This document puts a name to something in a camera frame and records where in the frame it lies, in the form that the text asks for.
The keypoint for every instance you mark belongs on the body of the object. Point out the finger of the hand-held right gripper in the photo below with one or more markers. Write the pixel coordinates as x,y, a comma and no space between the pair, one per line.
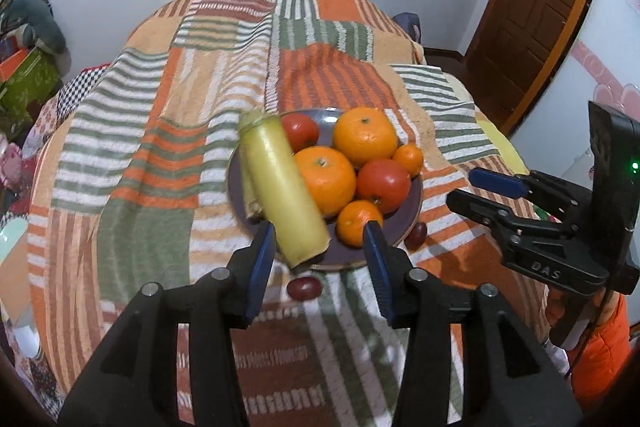
495,182
480,214

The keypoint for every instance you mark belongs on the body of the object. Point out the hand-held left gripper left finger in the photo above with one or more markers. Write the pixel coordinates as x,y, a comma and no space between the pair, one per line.
261,272

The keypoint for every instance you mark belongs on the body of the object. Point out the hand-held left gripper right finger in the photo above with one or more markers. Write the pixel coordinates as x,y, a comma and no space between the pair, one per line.
380,277

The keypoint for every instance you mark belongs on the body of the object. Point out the small tangerine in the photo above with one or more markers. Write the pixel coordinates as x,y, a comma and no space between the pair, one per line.
357,223
408,158

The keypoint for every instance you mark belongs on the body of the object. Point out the purple round plate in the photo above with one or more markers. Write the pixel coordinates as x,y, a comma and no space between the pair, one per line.
400,217

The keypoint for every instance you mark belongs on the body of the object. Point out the red apple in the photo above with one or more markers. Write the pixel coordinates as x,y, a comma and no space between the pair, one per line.
382,184

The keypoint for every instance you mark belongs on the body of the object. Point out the large orange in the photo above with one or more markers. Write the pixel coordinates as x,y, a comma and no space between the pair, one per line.
365,137
325,179

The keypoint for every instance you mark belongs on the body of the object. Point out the red tomato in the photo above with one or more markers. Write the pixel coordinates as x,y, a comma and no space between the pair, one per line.
300,131

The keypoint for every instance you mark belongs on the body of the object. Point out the yellow bed sheet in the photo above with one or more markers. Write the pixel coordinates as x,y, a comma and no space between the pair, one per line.
505,147

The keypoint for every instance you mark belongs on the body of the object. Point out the striped patchwork blanket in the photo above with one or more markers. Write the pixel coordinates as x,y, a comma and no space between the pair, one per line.
150,147

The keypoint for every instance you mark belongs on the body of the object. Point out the brown wooden door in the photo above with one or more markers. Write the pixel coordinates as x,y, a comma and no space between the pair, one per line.
540,7

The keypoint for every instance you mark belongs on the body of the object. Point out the light green round lid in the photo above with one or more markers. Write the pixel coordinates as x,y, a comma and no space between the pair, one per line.
11,234

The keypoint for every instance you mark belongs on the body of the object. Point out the checkered cloth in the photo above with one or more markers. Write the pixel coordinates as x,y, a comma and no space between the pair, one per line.
82,84

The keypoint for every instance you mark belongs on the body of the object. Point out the floral bed sheet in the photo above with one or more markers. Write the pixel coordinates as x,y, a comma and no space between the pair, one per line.
47,117

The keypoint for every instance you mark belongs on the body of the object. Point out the pink clothing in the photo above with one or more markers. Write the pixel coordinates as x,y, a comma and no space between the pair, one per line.
10,164

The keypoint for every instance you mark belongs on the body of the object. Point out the green patterned box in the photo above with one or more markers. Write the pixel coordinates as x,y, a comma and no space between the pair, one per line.
30,87

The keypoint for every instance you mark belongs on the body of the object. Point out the orange box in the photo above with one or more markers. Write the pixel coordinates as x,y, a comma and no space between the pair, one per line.
12,62

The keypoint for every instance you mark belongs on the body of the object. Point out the grey plush toy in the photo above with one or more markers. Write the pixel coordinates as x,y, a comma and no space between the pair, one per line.
40,24

